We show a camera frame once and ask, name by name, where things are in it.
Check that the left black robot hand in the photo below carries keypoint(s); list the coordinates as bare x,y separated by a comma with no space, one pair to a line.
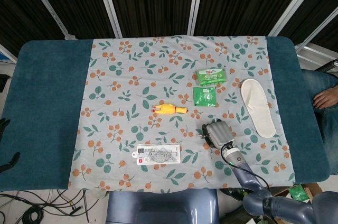
7,144

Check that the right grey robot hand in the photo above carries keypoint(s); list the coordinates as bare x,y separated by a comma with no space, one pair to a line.
218,132

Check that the floral patterned tablecloth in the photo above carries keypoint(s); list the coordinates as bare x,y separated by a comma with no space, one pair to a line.
174,110

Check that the yellow rubber chicken toy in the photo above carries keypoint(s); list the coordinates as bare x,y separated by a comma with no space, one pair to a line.
169,109

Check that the clear ruler set package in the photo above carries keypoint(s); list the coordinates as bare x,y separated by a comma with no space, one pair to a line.
158,154

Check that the teal table cover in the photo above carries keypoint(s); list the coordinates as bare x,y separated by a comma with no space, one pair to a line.
45,107

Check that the right blue robot arm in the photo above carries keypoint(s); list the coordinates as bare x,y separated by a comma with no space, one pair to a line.
260,189

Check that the green flat sachet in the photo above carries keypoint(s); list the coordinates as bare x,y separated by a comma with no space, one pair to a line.
205,96

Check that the green packet on floor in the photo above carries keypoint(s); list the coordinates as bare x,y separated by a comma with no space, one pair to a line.
298,192

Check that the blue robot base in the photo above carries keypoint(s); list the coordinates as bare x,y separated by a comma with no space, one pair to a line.
162,206

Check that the white disposable slipper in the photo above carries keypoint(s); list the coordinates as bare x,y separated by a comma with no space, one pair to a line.
256,105

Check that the green wet wipes pack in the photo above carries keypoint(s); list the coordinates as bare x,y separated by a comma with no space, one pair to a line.
211,76

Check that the person's hand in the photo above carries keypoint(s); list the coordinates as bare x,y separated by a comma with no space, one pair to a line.
325,98

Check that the person's jeans leg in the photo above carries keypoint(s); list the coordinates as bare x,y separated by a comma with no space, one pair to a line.
320,107

